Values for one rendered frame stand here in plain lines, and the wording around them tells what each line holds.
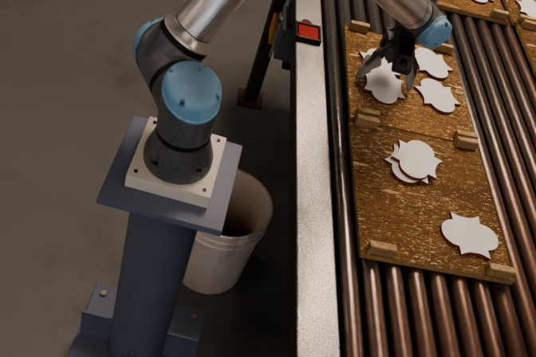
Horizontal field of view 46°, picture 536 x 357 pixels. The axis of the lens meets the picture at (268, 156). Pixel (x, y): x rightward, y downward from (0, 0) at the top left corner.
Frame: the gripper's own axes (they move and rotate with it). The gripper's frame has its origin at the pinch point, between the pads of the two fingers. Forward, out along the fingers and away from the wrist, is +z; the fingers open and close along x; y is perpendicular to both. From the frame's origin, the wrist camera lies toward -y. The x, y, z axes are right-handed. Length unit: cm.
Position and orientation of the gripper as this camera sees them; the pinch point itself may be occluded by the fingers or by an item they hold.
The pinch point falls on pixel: (382, 87)
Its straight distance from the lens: 174.8
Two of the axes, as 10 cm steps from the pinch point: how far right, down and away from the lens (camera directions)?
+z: -2.6, 7.0, 6.6
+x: -9.7, -2.1, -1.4
